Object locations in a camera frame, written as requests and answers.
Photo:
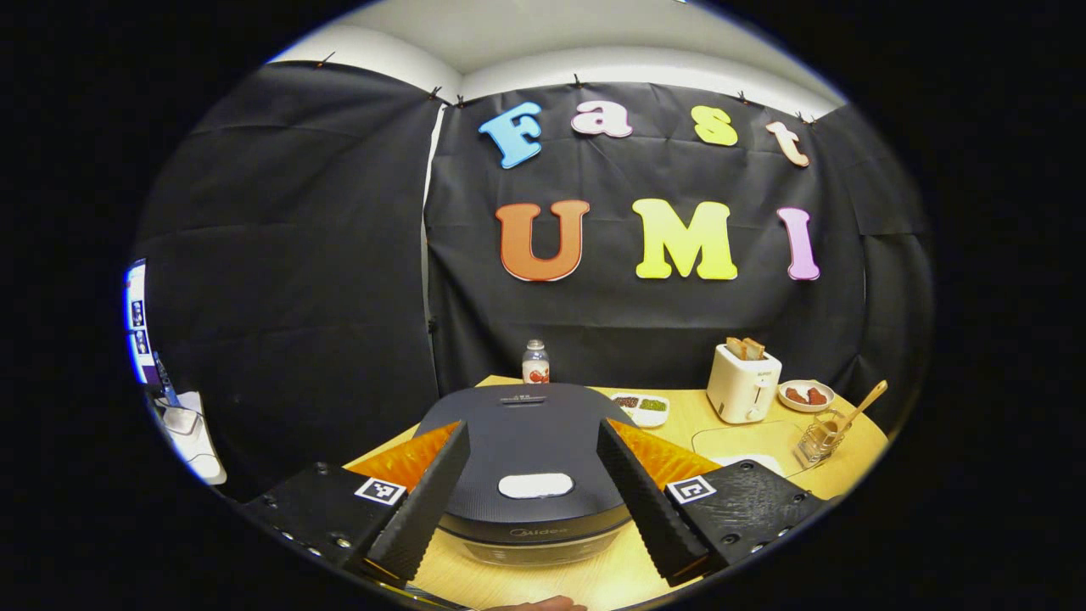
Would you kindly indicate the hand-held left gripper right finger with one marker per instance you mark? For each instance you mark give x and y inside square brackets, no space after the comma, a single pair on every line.
[640,501]

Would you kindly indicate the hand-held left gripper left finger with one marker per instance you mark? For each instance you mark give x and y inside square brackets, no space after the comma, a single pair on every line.
[428,501]

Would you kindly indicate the dark grey rice cooker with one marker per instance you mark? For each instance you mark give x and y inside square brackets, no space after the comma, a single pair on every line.
[526,433]

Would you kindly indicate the wooden spoon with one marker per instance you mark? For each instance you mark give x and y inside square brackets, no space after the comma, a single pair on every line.
[865,399]

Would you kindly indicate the white divided condiment tray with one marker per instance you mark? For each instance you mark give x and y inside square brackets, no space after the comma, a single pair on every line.
[645,408]

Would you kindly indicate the clear glass container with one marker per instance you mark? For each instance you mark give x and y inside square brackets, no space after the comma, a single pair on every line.
[747,437]

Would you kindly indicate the white toaster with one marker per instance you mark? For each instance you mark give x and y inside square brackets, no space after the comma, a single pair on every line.
[738,386]

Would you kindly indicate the small clear bottle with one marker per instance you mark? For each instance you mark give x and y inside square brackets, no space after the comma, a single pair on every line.
[535,367]

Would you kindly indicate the toast slice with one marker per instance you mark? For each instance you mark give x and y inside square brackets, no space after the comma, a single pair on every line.
[735,349]
[755,347]

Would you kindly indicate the brown meat piece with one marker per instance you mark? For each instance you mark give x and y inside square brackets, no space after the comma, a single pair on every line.
[795,395]
[817,396]

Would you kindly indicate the white round plate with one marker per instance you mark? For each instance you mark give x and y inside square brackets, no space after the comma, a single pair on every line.
[806,409]

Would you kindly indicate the white side table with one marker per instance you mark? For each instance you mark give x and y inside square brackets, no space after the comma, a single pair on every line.
[199,454]

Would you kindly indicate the clear plastic item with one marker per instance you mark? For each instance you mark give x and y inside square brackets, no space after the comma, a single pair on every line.
[181,420]

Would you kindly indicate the black backdrop cloth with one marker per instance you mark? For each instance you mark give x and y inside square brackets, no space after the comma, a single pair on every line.
[297,255]

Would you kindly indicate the computer monitor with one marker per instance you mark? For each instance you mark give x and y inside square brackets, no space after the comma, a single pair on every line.
[138,322]

